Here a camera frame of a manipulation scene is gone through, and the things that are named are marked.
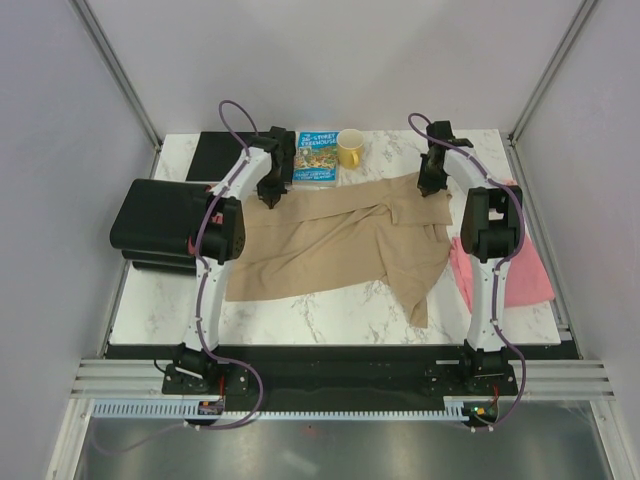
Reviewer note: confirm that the white cable duct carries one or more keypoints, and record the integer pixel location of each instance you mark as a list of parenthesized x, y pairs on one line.
[(192, 409)]

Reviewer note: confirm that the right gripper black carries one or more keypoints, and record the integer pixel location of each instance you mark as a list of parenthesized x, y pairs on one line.
[(426, 186)]

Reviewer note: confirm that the right aluminium frame post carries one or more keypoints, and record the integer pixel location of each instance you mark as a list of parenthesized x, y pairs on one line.
[(570, 37)]

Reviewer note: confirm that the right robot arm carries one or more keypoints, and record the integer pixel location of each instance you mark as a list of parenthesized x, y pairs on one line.
[(492, 228)]

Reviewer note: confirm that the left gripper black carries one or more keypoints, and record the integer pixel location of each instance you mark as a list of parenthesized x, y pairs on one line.
[(272, 197)]

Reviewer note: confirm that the left aluminium frame post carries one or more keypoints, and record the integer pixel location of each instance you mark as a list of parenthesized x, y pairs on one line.
[(108, 55)]

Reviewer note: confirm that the black notebook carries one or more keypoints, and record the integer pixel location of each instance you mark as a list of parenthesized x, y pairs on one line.
[(217, 152)]

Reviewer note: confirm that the blue treehouse book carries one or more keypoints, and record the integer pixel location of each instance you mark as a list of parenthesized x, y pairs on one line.
[(316, 159)]

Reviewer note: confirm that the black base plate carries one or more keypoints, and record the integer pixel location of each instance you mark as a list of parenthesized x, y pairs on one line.
[(346, 378)]

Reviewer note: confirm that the aluminium frame post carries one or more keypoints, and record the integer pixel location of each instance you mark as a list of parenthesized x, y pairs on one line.
[(108, 55), (570, 37)]

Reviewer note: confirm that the yellow mug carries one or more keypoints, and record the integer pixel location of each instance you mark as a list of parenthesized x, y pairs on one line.
[(350, 147)]

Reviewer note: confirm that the aluminium front rail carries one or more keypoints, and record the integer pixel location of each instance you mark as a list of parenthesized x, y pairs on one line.
[(545, 380)]

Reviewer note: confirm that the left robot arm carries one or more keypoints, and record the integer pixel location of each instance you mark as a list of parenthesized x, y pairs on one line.
[(221, 236)]

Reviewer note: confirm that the black pink drawer unit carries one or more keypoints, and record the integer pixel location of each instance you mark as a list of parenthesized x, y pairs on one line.
[(156, 226)]

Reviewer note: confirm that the pink folded t shirt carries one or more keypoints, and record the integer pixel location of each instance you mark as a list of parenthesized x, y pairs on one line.
[(527, 281)]

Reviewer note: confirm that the beige t shirt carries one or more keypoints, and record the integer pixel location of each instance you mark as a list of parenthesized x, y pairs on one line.
[(321, 240)]

